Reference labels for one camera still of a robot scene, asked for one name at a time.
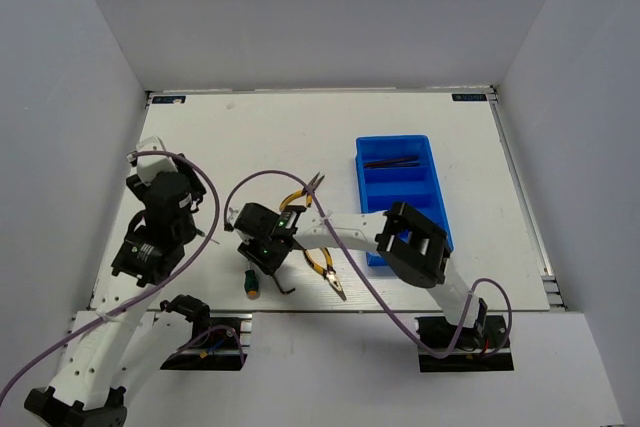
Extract dark hex key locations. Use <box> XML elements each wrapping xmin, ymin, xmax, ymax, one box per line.
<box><xmin>363</xmin><ymin>155</ymin><xmax>419</xmax><ymax>169</ymax></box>
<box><xmin>364</xmin><ymin>162</ymin><xmax>422</xmax><ymax>169</ymax></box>
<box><xmin>271</xmin><ymin>274</ymin><xmax>296</xmax><ymax>295</ymax></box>

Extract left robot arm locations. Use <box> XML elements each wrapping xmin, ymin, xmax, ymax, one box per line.
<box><xmin>24</xmin><ymin>136</ymin><xmax>212</xmax><ymax>426</ymax></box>

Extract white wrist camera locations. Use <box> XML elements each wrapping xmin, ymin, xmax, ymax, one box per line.
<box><xmin>127</xmin><ymin>136</ymin><xmax>178</xmax><ymax>186</ymax></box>
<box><xmin>224</xmin><ymin>206</ymin><xmax>240</xmax><ymax>232</ymax></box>

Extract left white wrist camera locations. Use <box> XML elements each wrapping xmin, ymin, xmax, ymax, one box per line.
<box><xmin>127</xmin><ymin>136</ymin><xmax>178</xmax><ymax>186</ymax></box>

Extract upper yellow black pliers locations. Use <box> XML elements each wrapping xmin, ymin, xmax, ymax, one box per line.
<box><xmin>278</xmin><ymin>172</ymin><xmax>325</xmax><ymax>212</ymax></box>

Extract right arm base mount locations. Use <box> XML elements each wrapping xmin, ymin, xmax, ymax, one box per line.
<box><xmin>415</xmin><ymin>315</ymin><xmax>514</xmax><ymax>373</ymax></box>

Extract thin green precision screwdriver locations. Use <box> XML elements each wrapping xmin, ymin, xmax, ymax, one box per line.
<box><xmin>195</xmin><ymin>229</ymin><xmax>220</xmax><ymax>245</ymax></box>

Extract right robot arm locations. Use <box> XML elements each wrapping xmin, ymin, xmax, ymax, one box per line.
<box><xmin>226</xmin><ymin>202</ymin><xmax>488</xmax><ymax>348</ymax></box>

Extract right blue table label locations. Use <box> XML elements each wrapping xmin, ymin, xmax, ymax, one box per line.
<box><xmin>451</xmin><ymin>93</ymin><xmax>487</xmax><ymax>102</ymax></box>

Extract left blue table label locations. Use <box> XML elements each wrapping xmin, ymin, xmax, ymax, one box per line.
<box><xmin>151</xmin><ymin>95</ymin><xmax>186</xmax><ymax>105</ymax></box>

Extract yellow black pliers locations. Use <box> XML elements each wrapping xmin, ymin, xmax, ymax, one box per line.
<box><xmin>278</xmin><ymin>172</ymin><xmax>325</xmax><ymax>212</ymax></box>
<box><xmin>302</xmin><ymin>247</ymin><xmax>347</xmax><ymax>302</ymax></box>

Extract blue divided plastic bin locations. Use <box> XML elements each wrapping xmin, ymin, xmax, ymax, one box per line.
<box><xmin>355</xmin><ymin>135</ymin><xmax>454</xmax><ymax>248</ymax></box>

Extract green orange stubby screwdriver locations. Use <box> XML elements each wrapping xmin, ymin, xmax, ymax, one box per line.
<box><xmin>244</xmin><ymin>269</ymin><xmax>260</xmax><ymax>299</ymax></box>

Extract blue table label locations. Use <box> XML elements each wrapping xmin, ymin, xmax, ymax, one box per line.
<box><xmin>151</xmin><ymin>95</ymin><xmax>186</xmax><ymax>105</ymax></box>
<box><xmin>451</xmin><ymin>93</ymin><xmax>487</xmax><ymax>102</ymax></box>

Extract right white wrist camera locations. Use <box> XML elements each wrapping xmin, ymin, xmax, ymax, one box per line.
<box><xmin>224</xmin><ymin>206</ymin><xmax>240</xmax><ymax>232</ymax></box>

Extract lower yellow black pliers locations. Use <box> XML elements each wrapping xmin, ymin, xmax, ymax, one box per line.
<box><xmin>302</xmin><ymin>247</ymin><xmax>347</xmax><ymax>302</ymax></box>

